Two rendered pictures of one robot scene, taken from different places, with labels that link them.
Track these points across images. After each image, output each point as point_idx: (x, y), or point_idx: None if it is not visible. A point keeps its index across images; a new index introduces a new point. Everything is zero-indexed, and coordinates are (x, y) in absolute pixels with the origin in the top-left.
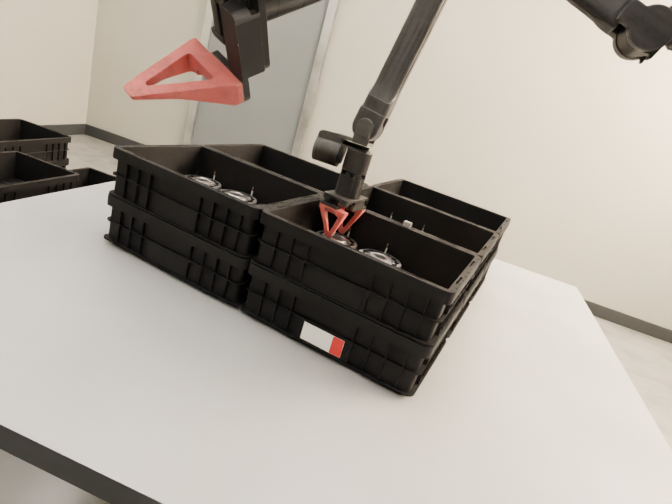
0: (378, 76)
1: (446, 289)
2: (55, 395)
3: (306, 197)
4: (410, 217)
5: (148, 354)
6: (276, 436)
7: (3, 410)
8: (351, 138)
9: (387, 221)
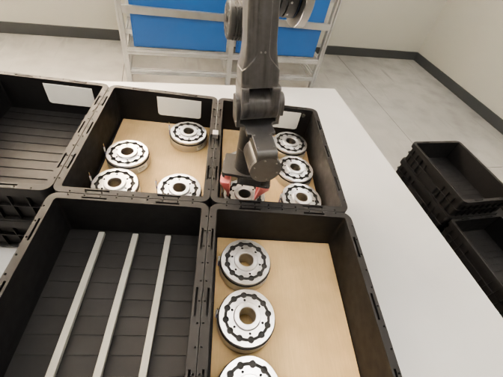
0: (275, 43)
1: (314, 111)
2: (447, 274)
3: (255, 208)
4: (90, 155)
5: (395, 268)
6: (369, 197)
7: (469, 280)
8: (272, 123)
9: (220, 148)
